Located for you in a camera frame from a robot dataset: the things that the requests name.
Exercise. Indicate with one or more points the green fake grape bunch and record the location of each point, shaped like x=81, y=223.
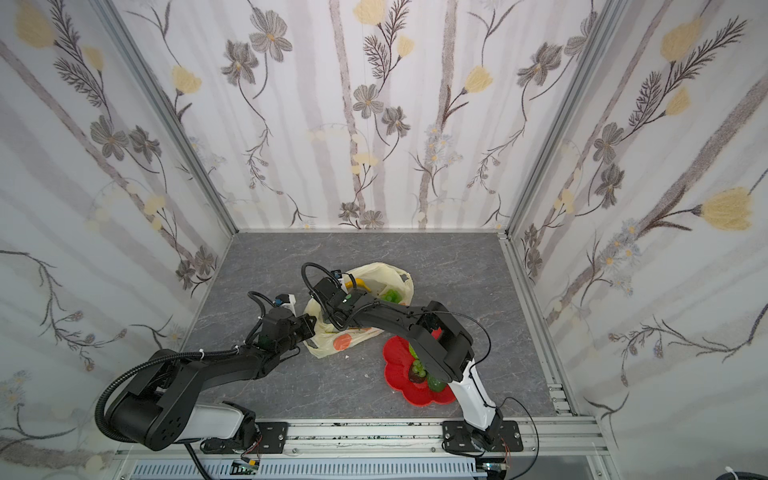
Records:
x=392, y=296

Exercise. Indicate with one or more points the bright green fake fruit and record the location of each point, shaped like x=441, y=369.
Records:
x=412, y=352

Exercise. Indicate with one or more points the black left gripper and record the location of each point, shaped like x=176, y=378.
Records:
x=303, y=327

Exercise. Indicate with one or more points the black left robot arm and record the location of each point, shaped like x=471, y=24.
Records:
x=156, y=404

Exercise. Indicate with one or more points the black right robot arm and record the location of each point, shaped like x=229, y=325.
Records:
x=444, y=348

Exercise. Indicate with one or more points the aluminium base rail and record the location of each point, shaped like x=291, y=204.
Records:
x=421, y=448

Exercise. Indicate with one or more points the yellow fake banana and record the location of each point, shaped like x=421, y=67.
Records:
x=357, y=283

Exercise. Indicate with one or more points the dark brown fake fruit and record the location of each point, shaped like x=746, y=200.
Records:
x=415, y=379

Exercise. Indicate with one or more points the dark green fake fruit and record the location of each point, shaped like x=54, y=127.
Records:
x=434, y=384

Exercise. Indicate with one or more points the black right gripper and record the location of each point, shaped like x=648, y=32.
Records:
x=327, y=291

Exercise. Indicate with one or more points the red flower-shaped plastic bowl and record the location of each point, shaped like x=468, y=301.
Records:
x=406, y=373

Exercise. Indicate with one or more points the pale yellow plastic bag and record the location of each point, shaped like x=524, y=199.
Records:
x=379, y=277

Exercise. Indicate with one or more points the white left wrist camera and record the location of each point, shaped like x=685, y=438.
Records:
x=287, y=301

